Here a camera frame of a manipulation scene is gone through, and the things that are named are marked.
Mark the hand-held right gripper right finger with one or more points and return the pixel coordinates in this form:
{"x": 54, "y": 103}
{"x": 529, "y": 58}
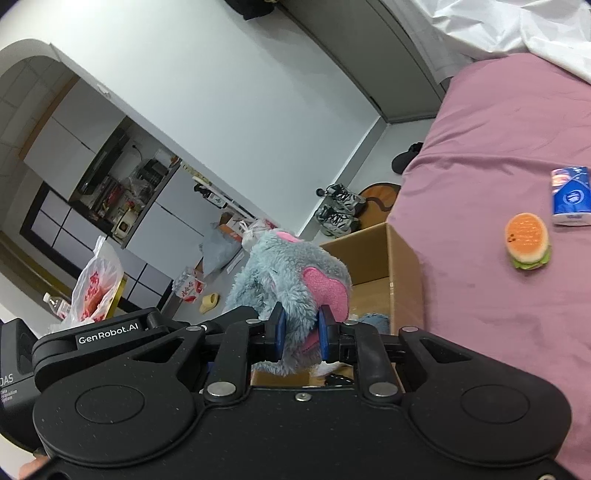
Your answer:
{"x": 327, "y": 332}

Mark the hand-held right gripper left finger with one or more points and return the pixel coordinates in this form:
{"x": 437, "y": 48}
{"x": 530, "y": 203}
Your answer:
{"x": 277, "y": 330}

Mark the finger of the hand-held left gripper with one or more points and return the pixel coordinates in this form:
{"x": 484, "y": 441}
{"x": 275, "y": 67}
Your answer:
{"x": 171, "y": 323}

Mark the grey plush toy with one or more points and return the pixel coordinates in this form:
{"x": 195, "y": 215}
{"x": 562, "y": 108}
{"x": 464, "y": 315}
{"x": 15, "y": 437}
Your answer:
{"x": 286, "y": 272}

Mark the person's left hand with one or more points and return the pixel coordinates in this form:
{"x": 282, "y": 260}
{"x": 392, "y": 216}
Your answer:
{"x": 33, "y": 467}

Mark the red white carton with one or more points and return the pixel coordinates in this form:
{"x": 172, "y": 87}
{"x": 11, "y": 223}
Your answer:
{"x": 189, "y": 285}

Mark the yellow slipper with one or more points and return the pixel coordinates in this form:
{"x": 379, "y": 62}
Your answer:
{"x": 210, "y": 302}

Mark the clear plastic bottle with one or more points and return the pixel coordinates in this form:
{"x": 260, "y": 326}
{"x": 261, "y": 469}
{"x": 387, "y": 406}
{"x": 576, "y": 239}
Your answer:
{"x": 56, "y": 305}

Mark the red printed plastic bag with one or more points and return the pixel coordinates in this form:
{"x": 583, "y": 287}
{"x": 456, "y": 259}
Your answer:
{"x": 94, "y": 286}

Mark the grey plastic bag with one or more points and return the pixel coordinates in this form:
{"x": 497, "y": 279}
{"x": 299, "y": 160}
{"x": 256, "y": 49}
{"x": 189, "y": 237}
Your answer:
{"x": 219, "y": 251}

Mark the white kitchen cabinet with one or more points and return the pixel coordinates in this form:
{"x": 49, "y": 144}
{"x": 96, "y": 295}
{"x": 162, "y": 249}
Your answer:
{"x": 175, "y": 230}

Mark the white plastic bag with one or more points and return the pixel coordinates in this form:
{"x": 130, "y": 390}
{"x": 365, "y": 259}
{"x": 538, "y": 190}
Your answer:
{"x": 258, "y": 235}

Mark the grey sneaker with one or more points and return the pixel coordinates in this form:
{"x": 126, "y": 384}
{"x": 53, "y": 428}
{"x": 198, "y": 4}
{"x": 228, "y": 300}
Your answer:
{"x": 337, "y": 219}
{"x": 344, "y": 196}

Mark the orange cardboard box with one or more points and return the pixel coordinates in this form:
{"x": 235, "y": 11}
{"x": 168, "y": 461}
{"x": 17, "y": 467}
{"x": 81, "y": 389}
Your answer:
{"x": 233, "y": 220}

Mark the black bottle with label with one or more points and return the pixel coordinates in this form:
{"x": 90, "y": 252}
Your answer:
{"x": 210, "y": 194}

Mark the cluttered kitchen shelf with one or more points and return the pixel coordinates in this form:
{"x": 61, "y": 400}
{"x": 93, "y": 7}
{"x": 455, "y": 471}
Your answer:
{"x": 124, "y": 194}

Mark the cartoon floor mat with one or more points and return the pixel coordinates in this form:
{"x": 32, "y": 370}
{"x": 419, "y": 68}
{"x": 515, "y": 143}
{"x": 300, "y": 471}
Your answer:
{"x": 378, "y": 203}

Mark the black slippers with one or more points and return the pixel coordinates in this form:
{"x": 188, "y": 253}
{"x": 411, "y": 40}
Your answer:
{"x": 406, "y": 157}

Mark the burger squishy toy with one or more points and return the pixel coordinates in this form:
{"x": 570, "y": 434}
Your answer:
{"x": 527, "y": 240}

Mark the pink bed sheet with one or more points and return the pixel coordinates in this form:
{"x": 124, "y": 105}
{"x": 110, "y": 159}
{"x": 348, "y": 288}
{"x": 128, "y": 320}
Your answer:
{"x": 498, "y": 138}

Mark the blue tissue packet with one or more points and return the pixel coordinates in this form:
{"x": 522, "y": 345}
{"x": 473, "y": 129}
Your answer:
{"x": 572, "y": 196}

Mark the grey door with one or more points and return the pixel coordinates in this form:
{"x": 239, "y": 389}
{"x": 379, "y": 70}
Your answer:
{"x": 369, "y": 50}

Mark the black hanging bag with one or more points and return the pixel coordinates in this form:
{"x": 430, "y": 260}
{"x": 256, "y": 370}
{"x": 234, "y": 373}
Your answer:
{"x": 247, "y": 7}

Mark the white draped sheet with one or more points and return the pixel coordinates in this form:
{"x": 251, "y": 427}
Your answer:
{"x": 508, "y": 32}

